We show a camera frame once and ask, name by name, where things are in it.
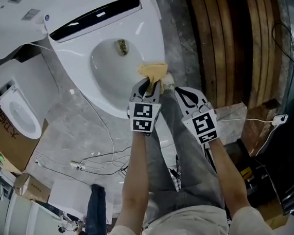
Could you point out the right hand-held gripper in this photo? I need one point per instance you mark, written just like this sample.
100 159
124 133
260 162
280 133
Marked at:
203 125

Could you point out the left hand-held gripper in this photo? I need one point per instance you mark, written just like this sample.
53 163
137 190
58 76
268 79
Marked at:
143 117

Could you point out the yellow cloth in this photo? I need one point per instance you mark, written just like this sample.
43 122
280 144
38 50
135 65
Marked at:
154 71

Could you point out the white smart toilet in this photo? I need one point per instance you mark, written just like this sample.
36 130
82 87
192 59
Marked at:
80 69

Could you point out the person's left forearm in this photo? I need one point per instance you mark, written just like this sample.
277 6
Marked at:
132 183

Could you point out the person's right forearm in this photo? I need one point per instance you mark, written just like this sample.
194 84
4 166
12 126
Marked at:
227 176

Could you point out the white toilet bowl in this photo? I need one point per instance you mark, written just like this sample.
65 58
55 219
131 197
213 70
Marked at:
111 74

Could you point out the white toilet with tank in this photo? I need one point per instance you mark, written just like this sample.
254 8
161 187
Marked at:
24 74

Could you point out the person's right shoe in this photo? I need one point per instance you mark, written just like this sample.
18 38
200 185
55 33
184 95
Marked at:
169 84

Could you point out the person's grey trousers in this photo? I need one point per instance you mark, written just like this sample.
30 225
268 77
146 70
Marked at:
190 167

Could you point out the dark wooden board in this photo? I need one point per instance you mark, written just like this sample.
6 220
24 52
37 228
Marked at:
256 129

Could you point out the wooden plank platform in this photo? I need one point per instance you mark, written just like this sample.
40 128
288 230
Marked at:
232 41

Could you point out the small white power strip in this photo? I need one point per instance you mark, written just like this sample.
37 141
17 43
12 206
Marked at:
279 119

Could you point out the long white power strip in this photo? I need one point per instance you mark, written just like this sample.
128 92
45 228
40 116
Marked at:
78 165

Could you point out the person's beige shirt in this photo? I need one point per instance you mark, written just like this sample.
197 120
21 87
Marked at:
183 227

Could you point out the white box cabinet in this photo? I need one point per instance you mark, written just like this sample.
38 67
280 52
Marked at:
69 196

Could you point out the large cardboard box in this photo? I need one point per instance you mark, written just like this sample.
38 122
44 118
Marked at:
9 143

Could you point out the small cardboard box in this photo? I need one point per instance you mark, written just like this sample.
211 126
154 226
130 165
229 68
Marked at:
32 188

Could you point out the white shelf unit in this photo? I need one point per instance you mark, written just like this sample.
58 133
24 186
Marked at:
28 224

